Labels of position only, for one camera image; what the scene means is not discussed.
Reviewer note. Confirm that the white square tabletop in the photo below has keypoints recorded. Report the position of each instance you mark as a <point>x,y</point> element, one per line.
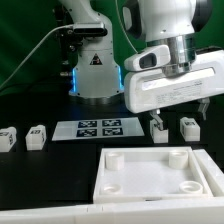
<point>149,174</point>

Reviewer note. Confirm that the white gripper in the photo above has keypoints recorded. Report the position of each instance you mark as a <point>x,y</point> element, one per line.
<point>151,90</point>

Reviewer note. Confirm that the white marker sheet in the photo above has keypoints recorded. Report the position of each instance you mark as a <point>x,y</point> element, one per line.
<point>99,128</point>

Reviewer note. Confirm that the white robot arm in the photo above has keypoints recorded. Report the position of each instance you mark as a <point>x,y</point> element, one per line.
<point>167,72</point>

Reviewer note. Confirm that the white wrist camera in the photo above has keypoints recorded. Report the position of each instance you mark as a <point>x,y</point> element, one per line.
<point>149,58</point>

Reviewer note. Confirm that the white L-shaped fence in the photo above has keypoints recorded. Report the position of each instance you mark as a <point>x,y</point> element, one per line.
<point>167,211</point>

